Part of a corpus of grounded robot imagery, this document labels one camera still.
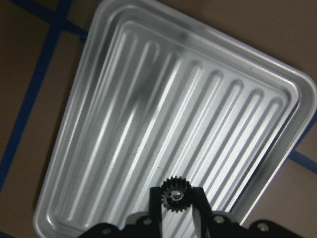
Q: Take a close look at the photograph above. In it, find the black bearing gear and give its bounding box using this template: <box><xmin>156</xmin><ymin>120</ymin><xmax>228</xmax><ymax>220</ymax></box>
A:
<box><xmin>161</xmin><ymin>176</ymin><xmax>192</xmax><ymax>213</ymax></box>

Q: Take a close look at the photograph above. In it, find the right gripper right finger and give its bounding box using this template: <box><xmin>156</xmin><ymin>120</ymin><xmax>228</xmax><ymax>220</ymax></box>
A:
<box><xmin>192</xmin><ymin>187</ymin><xmax>212</xmax><ymax>238</ymax></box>

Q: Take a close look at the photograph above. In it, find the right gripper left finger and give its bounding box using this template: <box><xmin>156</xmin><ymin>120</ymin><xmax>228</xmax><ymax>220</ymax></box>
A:
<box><xmin>149</xmin><ymin>187</ymin><xmax>162</xmax><ymax>238</ymax></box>

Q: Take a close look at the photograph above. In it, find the silver ribbed metal tray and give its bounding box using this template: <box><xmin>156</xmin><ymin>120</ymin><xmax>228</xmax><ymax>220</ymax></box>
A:
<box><xmin>34</xmin><ymin>0</ymin><xmax>317</xmax><ymax>238</ymax></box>

